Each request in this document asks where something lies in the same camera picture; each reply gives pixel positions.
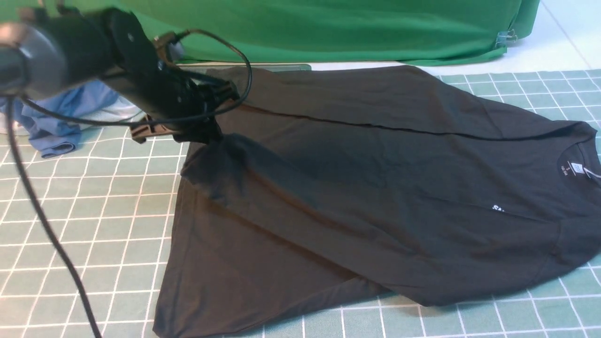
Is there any white crumpled garment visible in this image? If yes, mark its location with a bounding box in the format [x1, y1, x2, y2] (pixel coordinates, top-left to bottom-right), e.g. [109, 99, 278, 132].
[0, 97, 143, 136]

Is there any metal binder clip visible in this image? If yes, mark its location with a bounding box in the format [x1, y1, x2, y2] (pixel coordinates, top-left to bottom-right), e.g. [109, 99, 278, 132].
[494, 29, 519, 49]

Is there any dark gray long-sleeve shirt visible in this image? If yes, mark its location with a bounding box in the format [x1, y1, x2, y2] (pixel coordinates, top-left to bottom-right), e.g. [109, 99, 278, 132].
[153, 66, 600, 338]

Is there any green checkered tablecloth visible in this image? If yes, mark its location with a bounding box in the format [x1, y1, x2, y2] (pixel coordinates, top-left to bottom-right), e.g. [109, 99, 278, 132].
[0, 69, 601, 338]

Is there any blue crumpled garment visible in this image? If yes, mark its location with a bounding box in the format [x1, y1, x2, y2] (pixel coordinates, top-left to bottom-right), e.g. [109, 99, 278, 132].
[12, 81, 120, 158]

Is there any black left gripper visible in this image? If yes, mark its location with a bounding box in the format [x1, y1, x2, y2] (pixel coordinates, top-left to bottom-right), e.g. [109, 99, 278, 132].
[106, 61, 240, 144]

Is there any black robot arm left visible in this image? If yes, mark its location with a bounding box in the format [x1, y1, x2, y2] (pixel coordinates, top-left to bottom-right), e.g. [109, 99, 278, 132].
[1, 6, 253, 144]

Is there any green backdrop cloth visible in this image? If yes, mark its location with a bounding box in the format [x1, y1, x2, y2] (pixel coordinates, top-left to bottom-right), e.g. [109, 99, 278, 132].
[0, 0, 540, 68]

